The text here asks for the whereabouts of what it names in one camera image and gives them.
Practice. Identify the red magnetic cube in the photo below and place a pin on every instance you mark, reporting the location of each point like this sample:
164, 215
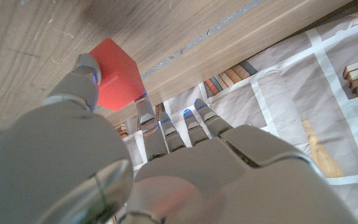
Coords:
120, 74

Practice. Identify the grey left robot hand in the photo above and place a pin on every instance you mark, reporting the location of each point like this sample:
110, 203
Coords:
197, 186

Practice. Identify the printed bookshelf backdrop cloth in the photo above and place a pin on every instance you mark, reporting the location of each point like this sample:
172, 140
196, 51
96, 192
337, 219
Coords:
291, 93

